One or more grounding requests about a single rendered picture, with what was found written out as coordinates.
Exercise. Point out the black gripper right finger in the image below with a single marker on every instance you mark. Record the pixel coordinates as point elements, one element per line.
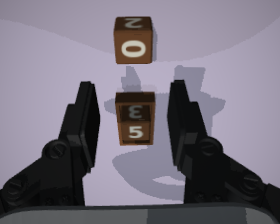
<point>209,171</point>

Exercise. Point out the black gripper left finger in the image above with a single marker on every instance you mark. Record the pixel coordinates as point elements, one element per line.
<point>51,177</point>

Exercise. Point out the brown number cube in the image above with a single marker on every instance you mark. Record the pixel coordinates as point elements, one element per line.
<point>133,40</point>
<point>135,122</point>

